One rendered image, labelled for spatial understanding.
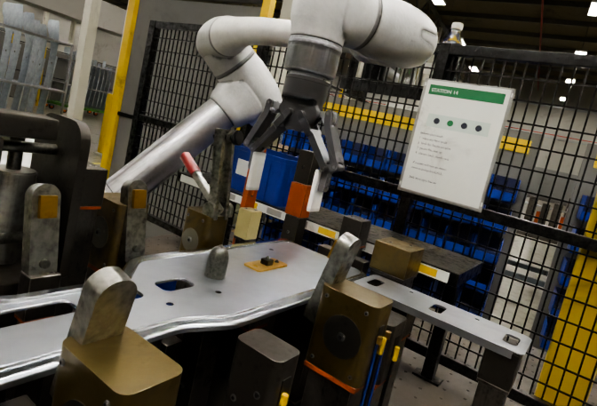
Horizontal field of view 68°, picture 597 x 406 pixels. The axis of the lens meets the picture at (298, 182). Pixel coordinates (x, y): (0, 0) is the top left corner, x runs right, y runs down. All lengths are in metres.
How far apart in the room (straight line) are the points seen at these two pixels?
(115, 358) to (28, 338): 0.14
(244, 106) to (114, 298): 0.92
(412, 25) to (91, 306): 0.65
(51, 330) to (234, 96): 0.86
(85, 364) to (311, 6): 0.57
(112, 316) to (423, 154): 0.97
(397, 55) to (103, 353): 0.65
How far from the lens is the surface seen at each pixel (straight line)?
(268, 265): 0.79
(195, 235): 0.88
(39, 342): 0.50
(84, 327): 0.40
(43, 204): 0.66
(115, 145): 3.75
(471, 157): 1.20
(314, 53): 0.73
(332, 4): 0.74
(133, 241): 0.76
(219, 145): 0.85
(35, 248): 0.67
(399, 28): 0.81
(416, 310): 0.79
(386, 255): 0.94
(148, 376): 0.38
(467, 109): 1.22
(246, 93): 1.24
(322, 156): 0.71
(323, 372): 0.67
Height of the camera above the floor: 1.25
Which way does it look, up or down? 7 degrees down
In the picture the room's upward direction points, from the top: 13 degrees clockwise
